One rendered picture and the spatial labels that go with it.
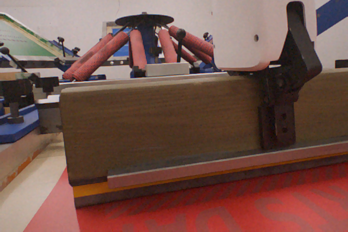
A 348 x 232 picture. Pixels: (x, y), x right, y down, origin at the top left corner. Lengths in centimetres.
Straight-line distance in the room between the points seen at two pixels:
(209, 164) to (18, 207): 17
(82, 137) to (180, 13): 463
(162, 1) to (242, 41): 458
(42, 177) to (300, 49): 28
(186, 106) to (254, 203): 9
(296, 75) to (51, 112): 33
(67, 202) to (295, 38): 23
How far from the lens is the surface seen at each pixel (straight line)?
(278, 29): 19
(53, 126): 41
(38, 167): 35
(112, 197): 23
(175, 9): 478
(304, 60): 18
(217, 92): 20
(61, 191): 27
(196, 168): 20
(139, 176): 19
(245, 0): 20
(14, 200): 28
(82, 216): 22
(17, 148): 34
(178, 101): 20
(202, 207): 21
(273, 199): 23
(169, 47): 99
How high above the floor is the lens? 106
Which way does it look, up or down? 7 degrees down
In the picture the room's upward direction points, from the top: 3 degrees counter-clockwise
